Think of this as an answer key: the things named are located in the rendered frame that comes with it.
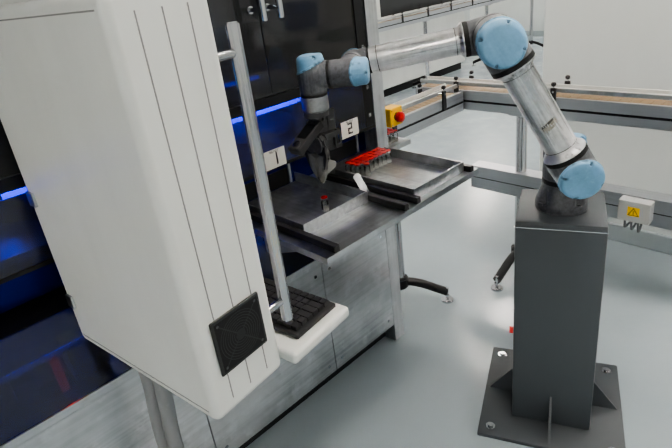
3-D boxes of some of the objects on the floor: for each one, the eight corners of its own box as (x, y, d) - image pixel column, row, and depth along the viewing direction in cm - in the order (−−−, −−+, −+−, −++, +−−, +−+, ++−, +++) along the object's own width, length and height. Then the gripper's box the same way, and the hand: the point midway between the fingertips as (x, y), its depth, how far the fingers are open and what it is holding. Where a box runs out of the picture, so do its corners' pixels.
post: (384, 335, 239) (325, -239, 156) (393, 328, 242) (340, -236, 160) (395, 341, 234) (341, -247, 151) (404, 334, 238) (355, -244, 155)
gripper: (340, 107, 147) (348, 178, 155) (318, 104, 153) (327, 173, 161) (317, 115, 142) (327, 188, 150) (296, 112, 148) (306, 182, 156)
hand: (320, 179), depth 153 cm, fingers closed
